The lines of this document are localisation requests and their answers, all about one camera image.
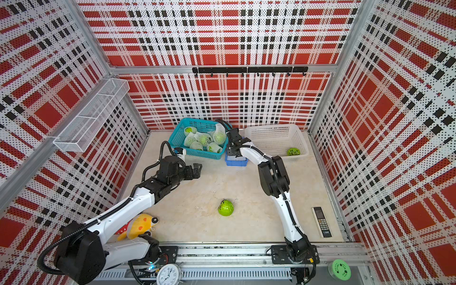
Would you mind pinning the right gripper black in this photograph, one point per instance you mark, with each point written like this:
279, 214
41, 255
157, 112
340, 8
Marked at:
228, 151

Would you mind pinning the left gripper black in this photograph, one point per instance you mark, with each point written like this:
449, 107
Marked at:
196, 171

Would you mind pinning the green custard apple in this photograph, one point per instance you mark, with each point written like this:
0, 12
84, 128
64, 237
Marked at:
219, 138
293, 152
226, 208

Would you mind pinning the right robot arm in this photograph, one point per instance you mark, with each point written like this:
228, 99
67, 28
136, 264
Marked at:
275, 182

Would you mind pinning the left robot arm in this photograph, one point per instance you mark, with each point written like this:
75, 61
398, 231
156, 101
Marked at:
84, 250

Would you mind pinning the sleeved custard apple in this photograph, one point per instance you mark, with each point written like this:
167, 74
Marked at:
204, 138
197, 146
214, 148
190, 130

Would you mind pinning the blue plastic tray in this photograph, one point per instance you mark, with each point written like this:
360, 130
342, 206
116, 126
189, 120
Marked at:
237, 161

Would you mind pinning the teal plastic basket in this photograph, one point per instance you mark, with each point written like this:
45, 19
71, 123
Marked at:
178, 138

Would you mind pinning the white plastic basket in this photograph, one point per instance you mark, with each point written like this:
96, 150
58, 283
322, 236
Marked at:
275, 140

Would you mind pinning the yellow plush toy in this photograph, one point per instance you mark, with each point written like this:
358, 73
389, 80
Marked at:
140, 224

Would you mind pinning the round pressure gauge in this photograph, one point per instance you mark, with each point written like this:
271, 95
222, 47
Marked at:
169, 274

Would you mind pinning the white remote control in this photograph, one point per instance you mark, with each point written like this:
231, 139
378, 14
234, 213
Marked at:
322, 224

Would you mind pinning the green tape spool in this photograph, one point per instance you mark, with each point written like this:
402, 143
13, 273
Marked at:
339, 270

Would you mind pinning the black hook rail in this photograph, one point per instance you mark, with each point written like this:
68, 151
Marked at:
250, 69

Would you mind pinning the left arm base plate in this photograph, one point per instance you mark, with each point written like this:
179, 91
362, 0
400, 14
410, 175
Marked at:
158, 257

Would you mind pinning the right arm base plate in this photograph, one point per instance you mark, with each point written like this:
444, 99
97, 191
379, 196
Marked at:
285, 255

